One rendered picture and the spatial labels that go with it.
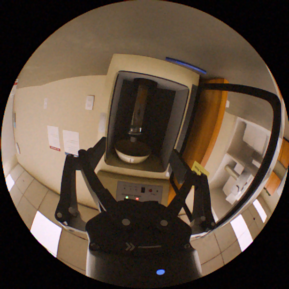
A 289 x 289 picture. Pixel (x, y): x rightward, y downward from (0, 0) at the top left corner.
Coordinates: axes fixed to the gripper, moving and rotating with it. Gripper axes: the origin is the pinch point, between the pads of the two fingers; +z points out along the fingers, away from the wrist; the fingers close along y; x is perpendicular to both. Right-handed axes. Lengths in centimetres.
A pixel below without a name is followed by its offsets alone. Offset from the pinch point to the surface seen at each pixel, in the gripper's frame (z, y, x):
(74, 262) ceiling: -53, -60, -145
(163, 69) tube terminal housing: 17.5, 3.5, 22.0
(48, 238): -37, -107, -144
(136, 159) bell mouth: 19.6, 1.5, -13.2
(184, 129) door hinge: 17.5, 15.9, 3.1
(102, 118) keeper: 17.3, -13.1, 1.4
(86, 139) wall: 60, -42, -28
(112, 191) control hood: 10.8, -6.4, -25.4
